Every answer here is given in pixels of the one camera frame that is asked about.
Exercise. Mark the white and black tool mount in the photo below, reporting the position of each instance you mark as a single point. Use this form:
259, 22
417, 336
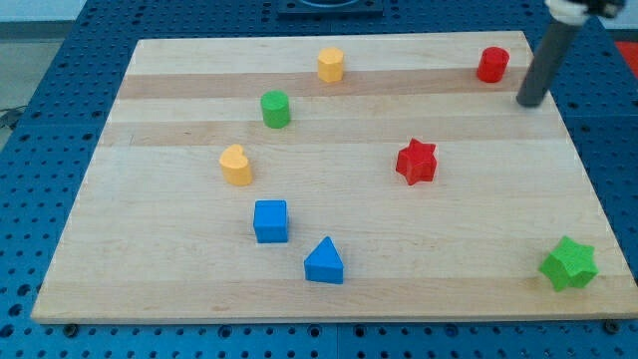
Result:
576, 12

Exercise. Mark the red cylinder block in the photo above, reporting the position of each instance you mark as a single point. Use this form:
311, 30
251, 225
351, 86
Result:
492, 64

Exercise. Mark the blue cube block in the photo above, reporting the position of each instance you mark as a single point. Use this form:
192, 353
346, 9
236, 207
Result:
270, 221

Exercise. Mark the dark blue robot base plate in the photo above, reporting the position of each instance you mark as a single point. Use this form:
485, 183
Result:
328, 8

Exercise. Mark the wooden board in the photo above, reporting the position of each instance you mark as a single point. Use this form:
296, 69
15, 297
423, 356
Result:
157, 235

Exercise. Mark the green cylinder block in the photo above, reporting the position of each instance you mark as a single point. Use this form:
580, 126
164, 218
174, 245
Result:
275, 109

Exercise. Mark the yellow heart block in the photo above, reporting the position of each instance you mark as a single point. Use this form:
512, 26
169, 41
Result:
235, 166

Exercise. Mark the red star block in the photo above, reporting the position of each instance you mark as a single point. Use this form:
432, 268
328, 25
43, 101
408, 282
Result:
417, 162

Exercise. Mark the blue triangle block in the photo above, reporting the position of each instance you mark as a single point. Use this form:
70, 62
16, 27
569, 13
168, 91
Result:
324, 263

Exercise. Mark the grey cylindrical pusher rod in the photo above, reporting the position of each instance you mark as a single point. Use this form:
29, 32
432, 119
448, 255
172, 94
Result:
548, 57

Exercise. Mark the yellow hexagon block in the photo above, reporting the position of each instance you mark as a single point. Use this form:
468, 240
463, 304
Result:
330, 65

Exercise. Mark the green star block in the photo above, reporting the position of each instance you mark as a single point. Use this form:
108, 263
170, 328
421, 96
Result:
569, 264

